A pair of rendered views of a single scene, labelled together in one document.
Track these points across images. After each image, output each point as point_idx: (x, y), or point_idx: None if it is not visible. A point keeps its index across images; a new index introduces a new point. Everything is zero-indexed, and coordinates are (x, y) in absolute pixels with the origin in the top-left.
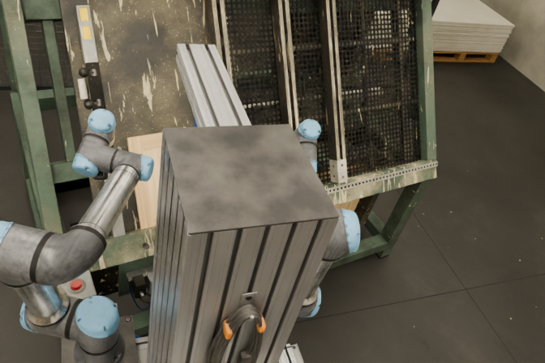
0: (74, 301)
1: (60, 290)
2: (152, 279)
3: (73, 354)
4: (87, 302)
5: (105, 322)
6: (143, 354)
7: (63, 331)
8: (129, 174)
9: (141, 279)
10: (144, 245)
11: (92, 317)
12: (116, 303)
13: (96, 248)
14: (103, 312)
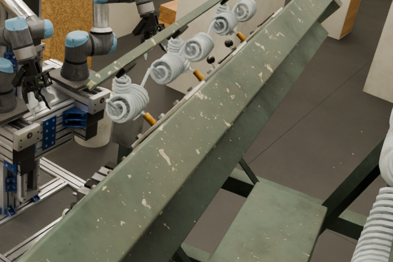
0: (93, 37)
1: (100, 29)
2: (104, 168)
3: None
4: (85, 34)
5: (69, 34)
6: (56, 98)
7: None
8: None
9: (110, 165)
10: (124, 156)
11: (77, 33)
12: (93, 99)
13: None
14: (74, 35)
